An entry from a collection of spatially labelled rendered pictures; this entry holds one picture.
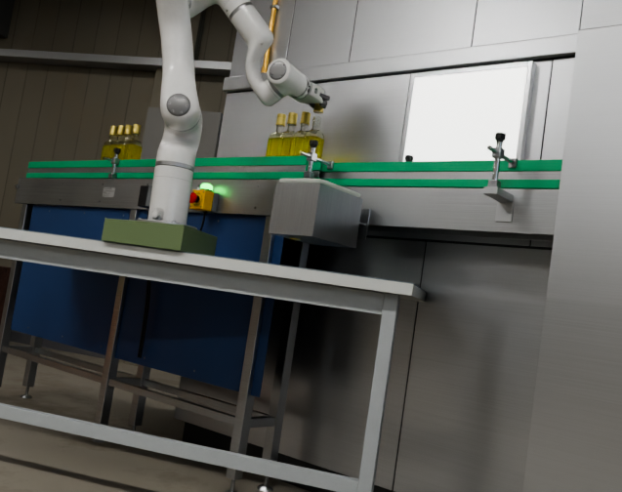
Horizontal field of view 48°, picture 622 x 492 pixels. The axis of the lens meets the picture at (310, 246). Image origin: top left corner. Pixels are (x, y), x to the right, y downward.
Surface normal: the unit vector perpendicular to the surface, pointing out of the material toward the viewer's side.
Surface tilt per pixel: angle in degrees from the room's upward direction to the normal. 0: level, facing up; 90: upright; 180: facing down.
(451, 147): 90
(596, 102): 90
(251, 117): 90
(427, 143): 90
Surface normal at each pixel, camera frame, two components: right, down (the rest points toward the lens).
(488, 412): -0.61, -0.15
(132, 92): -0.24, -0.11
